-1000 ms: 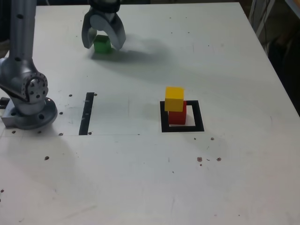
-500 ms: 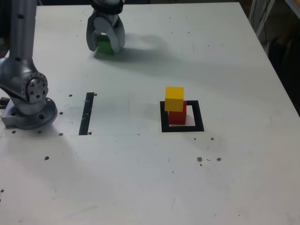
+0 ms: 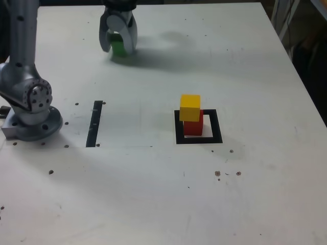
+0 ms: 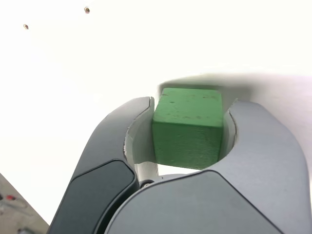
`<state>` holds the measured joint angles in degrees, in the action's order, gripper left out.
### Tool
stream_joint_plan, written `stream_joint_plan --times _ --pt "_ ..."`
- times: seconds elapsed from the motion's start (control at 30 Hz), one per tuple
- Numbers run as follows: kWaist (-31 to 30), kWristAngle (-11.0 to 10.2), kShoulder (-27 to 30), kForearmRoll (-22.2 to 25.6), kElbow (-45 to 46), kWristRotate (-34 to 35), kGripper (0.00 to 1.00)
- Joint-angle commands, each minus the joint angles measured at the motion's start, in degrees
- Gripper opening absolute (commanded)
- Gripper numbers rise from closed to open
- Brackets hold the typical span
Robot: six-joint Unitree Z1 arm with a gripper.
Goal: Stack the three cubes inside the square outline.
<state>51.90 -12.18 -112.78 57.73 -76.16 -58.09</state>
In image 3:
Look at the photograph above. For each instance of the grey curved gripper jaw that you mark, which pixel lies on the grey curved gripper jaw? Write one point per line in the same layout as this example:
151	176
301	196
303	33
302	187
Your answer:
130	35
103	35

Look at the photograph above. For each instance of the green cube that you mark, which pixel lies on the green cube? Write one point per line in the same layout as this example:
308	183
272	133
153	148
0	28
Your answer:
118	48

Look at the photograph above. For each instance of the yellow cube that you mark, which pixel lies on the yellow cube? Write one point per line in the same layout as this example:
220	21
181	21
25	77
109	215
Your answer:
189	108

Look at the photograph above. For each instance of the red cube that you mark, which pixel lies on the red cube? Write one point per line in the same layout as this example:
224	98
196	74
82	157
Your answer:
192	128

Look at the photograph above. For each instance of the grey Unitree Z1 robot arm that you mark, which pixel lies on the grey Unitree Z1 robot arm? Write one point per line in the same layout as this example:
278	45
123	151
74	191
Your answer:
25	33

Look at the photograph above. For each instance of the black tape square outline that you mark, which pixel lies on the black tape square outline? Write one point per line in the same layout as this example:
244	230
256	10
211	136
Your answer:
178	127

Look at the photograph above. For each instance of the black tape strip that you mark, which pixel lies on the black tape strip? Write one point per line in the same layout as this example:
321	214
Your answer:
93	127

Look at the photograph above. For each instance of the white metal frame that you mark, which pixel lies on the white metal frame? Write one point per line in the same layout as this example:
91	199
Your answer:
281	18

